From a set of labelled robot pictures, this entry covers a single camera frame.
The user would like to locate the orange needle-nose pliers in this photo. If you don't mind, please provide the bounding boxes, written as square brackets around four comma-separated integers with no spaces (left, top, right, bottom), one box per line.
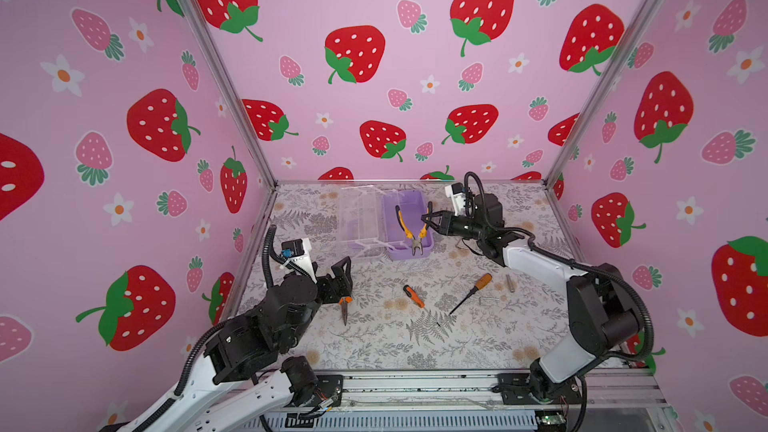
[339,296,353,326]

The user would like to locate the yellow combination pliers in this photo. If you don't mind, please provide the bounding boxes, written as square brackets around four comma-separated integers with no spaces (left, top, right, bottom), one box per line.
[394,202,434,257]

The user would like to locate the purple plastic tool box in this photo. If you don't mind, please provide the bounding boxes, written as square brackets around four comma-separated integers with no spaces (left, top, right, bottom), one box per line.
[336,186,434,261]

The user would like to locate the small orange black tool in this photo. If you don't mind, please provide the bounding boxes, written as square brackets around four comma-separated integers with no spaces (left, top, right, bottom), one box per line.
[403,285,425,309]

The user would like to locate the orange handle screwdriver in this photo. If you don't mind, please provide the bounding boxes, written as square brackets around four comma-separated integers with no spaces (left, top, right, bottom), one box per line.
[449,273,493,315]

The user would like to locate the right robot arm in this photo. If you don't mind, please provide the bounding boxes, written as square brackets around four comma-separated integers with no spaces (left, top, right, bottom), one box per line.
[421,181,654,399]

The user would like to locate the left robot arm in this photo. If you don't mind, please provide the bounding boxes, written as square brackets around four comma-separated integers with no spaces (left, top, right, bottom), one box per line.
[110,236,353,431]

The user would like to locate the small metal bit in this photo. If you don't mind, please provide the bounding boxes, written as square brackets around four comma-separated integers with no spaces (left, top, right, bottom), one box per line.
[506,276,516,293]

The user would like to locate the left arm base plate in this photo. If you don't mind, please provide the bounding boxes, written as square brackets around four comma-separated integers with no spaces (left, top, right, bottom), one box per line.
[289,374,344,409]

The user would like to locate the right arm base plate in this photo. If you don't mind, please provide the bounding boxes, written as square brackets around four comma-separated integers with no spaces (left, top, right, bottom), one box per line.
[491,373,582,406]

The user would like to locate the aluminium frame rail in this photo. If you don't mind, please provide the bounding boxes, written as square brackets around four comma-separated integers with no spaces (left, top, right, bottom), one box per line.
[173,368,670,432]

